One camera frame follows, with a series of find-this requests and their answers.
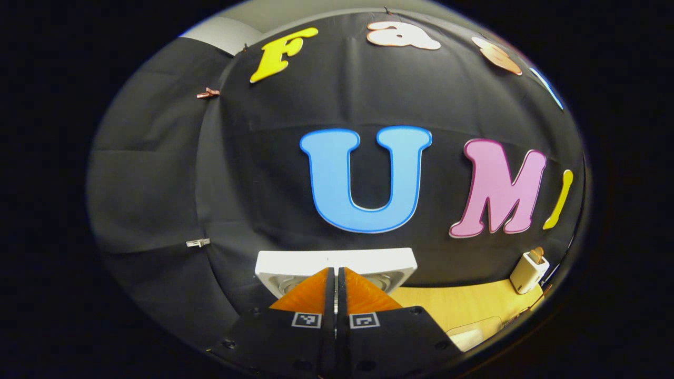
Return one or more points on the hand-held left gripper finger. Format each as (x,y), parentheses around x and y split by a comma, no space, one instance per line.
(330,326)
(341,326)

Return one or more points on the white rice cooker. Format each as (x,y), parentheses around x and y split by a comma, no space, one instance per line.
(337,258)

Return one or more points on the clear plastic rice container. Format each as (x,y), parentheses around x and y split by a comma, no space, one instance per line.
(474,334)

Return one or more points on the white cloth clip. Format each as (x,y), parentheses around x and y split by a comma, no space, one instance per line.
(197,242)

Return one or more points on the black backdrop cloth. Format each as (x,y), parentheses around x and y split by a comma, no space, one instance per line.
(263,173)

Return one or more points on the white toaster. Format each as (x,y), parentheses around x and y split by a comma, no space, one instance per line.
(526,273)

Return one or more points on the toasted bread slice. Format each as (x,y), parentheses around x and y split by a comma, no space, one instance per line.
(537,255)

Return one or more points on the copper cloth clip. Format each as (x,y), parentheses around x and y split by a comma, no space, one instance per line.
(208,93)

